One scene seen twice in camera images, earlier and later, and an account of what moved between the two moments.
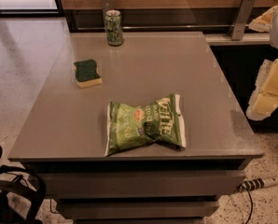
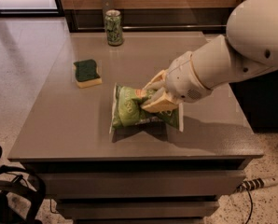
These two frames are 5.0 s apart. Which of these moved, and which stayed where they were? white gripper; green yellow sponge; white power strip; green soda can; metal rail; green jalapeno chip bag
Moved: white gripper; green jalapeno chip bag
Stayed: green yellow sponge; white power strip; metal rail; green soda can
